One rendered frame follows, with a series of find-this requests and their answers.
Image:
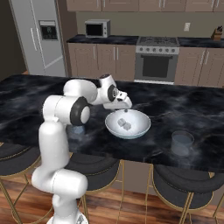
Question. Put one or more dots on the brown wall cupboards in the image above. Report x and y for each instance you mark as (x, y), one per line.
(145, 5)

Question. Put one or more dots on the clear glass of water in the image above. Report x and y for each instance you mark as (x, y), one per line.
(78, 130)
(182, 143)

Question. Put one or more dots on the silver microwave oven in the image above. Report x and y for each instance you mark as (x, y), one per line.
(97, 28)

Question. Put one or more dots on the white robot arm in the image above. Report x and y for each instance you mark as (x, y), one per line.
(55, 140)

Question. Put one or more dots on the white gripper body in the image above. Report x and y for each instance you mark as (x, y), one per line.
(127, 101)

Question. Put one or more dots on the white ice bowl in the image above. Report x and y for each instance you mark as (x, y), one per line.
(137, 128)

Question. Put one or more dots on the clear ice cube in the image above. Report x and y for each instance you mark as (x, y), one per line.
(127, 125)
(121, 122)

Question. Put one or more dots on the black bar stool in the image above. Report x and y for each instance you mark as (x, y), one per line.
(99, 172)
(14, 159)
(186, 186)

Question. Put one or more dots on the silver oven with hob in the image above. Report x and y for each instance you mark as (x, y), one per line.
(157, 59)

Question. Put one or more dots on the brown base cupboards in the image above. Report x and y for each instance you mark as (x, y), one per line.
(102, 61)
(201, 67)

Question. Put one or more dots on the wooden knife block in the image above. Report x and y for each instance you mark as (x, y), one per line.
(217, 34)

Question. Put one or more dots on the silver fridge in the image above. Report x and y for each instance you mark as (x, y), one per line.
(40, 38)

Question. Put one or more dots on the white wall socket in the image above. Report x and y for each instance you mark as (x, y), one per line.
(187, 26)

